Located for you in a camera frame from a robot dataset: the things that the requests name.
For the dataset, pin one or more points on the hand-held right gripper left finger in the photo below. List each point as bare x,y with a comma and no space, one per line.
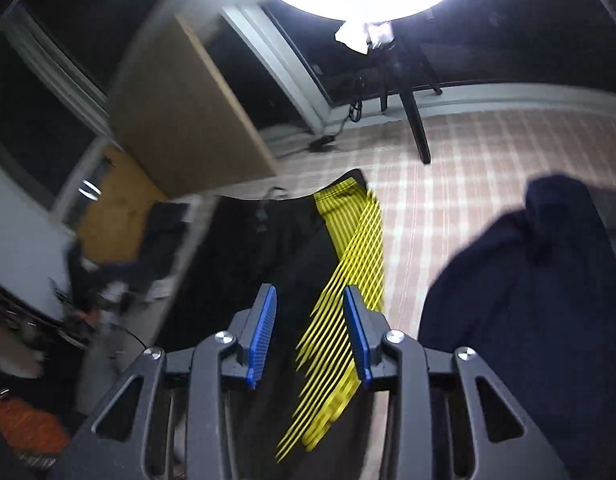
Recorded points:
262,340

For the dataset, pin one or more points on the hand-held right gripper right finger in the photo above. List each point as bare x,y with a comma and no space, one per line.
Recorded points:
355,340

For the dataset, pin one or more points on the black shorts with yellow stripes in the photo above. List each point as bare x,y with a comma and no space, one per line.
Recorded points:
268,240

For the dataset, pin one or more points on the dark grey clothes pile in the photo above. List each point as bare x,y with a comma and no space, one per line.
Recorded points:
153,245

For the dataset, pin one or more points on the white cloth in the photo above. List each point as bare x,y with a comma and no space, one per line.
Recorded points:
114,290

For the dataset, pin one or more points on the navy blue garment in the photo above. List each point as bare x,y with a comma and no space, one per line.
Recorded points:
513,285

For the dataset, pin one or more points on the pine wood panel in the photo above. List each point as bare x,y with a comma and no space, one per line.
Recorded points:
118,205

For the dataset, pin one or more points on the light wooden board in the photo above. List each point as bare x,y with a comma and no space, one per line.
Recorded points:
188,120

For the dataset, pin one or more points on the orange cloth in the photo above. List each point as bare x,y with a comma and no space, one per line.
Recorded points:
23,425

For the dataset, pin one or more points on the phone holder clamp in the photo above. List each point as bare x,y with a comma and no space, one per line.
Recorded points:
360,35

